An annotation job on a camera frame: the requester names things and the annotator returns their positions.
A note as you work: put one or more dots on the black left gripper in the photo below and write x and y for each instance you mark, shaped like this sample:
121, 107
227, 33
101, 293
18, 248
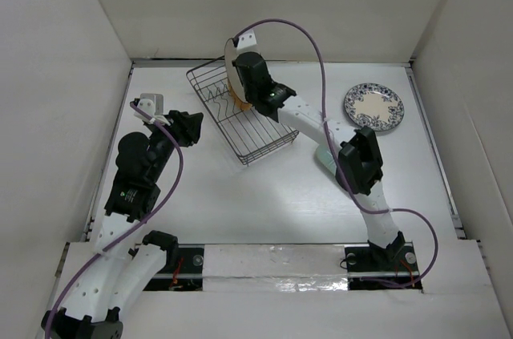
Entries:
184, 126

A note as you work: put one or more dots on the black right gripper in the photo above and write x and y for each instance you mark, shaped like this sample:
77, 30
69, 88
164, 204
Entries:
260, 55

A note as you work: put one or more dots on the orange woven round plate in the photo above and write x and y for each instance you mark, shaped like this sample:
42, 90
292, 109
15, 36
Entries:
238, 102

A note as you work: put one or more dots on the beige tree pattern plate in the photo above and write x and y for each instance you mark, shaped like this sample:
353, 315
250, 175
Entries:
232, 75

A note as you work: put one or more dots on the light green rectangular plate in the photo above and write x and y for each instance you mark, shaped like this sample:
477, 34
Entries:
325, 158

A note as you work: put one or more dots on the blue floral round plate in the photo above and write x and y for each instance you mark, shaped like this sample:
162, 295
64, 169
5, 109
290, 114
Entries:
374, 105

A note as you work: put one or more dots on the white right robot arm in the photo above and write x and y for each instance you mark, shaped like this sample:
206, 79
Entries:
356, 154

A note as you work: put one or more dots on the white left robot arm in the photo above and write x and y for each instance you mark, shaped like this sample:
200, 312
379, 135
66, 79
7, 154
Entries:
125, 258

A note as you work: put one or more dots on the silver foil covered bar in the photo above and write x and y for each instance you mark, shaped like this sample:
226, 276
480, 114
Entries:
271, 268

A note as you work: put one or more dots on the grey wire dish rack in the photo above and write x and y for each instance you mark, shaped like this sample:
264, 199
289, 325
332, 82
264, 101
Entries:
249, 134

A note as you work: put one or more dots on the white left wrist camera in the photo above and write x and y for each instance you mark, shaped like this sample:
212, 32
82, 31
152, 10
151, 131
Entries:
152, 105

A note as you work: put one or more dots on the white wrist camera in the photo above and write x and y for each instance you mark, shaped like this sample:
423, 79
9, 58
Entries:
246, 42
152, 105

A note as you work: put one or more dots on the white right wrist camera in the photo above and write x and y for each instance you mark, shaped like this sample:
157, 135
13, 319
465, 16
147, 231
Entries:
246, 42

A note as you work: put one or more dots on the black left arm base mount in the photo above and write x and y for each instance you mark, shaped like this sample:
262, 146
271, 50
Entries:
187, 272

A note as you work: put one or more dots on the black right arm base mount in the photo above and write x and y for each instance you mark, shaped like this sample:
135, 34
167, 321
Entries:
365, 273

